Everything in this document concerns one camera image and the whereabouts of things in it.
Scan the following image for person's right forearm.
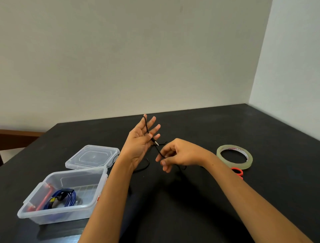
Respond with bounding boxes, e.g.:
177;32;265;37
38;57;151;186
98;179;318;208
202;154;313;243

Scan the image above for clear plastic lid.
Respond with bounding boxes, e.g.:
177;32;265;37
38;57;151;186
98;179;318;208
65;145;120;170

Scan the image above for person's left forearm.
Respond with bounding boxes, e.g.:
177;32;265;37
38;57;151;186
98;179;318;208
78;155;137;243

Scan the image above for clear plastic box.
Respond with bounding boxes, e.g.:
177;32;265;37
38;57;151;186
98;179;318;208
17;167;108;225

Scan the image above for person's left hand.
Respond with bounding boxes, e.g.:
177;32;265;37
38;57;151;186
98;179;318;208
119;114;161;171

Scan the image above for black wired earphones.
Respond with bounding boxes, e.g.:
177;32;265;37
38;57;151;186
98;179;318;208
112;116;187;174

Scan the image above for clear tape roll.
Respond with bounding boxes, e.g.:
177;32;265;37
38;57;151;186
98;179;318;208
216;144;253;171

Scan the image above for blue wired earphones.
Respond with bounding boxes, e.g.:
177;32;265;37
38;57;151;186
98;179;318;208
44;188;77;210

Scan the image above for person's right hand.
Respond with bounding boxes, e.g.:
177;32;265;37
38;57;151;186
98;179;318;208
155;138;215;174

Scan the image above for brown wooden furniture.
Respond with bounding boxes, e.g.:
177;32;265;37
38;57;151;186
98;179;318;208
0;129;45;151

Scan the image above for red-handled scissors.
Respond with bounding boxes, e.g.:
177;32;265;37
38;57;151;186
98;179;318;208
230;167;244;180

